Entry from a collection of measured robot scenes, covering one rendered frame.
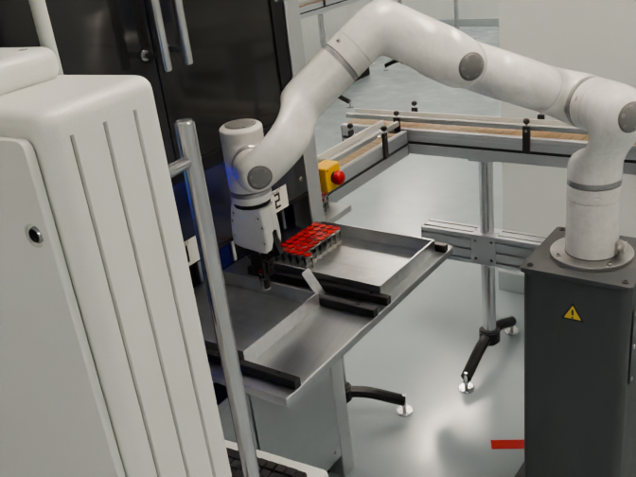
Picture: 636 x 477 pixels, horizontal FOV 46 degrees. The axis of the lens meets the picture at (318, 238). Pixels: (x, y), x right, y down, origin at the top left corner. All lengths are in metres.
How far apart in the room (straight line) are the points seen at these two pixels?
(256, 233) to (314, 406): 0.88
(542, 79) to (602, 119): 0.15
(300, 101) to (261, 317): 0.50
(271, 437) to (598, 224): 1.02
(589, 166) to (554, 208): 1.53
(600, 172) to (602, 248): 0.19
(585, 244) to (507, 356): 1.30
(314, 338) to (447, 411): 1.28
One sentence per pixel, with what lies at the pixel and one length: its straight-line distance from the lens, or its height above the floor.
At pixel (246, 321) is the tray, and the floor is 0.88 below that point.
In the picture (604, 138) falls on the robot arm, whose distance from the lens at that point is 1.69.
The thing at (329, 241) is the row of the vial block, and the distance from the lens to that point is 1.91.
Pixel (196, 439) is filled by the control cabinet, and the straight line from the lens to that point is 1.00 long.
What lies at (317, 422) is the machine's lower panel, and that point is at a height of 0.29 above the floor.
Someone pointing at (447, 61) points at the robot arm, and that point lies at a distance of 1.46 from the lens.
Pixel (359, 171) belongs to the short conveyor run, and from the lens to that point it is 2.43.
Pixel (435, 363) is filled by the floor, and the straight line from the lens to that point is 3.02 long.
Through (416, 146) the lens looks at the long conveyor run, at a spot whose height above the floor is 0.87.
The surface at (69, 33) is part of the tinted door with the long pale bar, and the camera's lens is 1.47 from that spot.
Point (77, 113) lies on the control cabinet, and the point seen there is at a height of 1.54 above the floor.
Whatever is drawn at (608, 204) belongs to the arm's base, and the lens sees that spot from 1.80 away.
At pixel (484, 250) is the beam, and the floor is 0.49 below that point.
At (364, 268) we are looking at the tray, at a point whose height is 0.88.
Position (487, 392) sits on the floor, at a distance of 2.87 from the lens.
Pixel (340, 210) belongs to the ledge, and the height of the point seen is 0.88.
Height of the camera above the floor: 1.70
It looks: 24 degrees down
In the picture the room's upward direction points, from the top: 7 degrees counter-clockwise
